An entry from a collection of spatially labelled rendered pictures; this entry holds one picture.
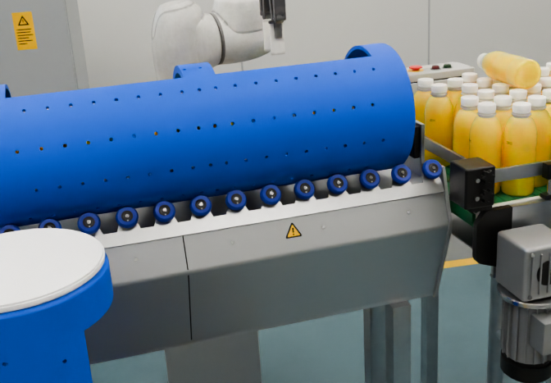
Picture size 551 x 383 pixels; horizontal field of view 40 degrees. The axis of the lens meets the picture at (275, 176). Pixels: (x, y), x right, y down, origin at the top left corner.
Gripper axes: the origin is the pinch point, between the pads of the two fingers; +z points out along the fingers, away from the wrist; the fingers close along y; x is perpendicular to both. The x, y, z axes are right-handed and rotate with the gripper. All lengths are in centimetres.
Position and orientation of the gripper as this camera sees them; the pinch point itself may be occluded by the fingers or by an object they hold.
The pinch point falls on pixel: (274, 38)
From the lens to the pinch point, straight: 165.5
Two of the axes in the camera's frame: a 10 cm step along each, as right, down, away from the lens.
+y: 2.8, 3.0, -9.1
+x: 9.6, -1.4, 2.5
